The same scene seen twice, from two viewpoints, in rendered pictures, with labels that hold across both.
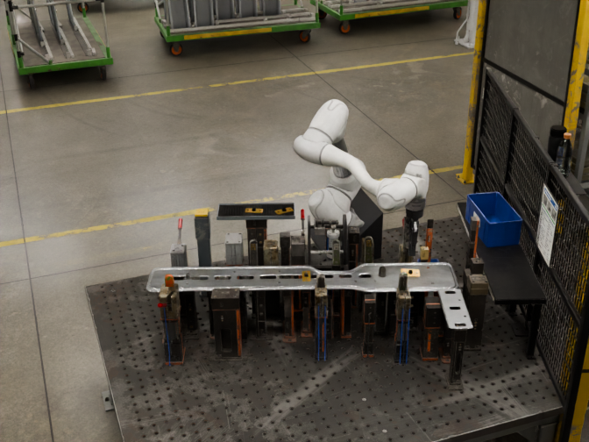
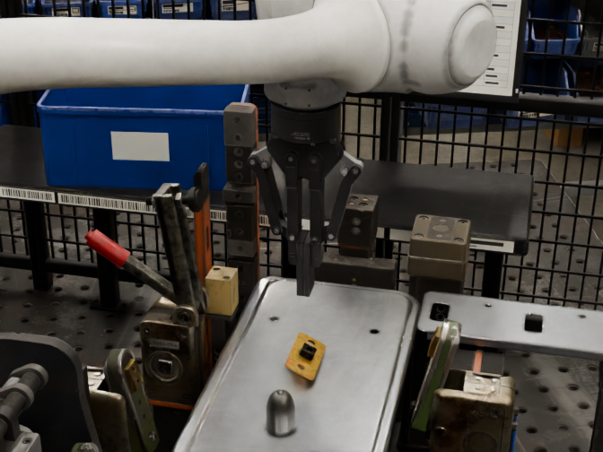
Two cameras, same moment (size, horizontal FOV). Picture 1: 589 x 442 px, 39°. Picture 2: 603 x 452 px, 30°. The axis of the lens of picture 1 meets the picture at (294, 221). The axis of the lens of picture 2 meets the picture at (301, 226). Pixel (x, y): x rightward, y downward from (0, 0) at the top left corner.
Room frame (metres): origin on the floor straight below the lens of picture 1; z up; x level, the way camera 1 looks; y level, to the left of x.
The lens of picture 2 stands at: (2.93, 0.58, 1.78)
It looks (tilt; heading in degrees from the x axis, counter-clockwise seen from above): 28 degrees down; 282
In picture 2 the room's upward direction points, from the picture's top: straight up
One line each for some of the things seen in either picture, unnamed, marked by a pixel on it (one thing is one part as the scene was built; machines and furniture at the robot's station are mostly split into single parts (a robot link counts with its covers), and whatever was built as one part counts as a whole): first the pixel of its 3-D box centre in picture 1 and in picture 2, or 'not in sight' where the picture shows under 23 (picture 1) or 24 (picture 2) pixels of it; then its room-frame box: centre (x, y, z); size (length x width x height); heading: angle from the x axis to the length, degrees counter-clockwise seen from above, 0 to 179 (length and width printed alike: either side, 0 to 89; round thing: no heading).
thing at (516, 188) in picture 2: (497, 248); (239, 184); (3.36, -0.95, 1.01); 0.90 x 0.22 x 0.03; 0
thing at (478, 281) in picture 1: (474, 312); (432, 338); (3.03, -0.79, 0.88); 0.08 x 0.08 x 0.36; 0
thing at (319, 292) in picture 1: (321, 322); not in sight; (2.99, -0.11, 0.87); 0.12 x 0.09 x 0.35; 0
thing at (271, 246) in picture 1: (271, 279); not in sight; (3.32, 0.11, 0.89); 0.13 x 0.11 x 0.38; 0
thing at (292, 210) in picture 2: not in sight; (294, 193); (3.18, -0.52, 1.23); 0.04 x 0.01 x 0.11; 90
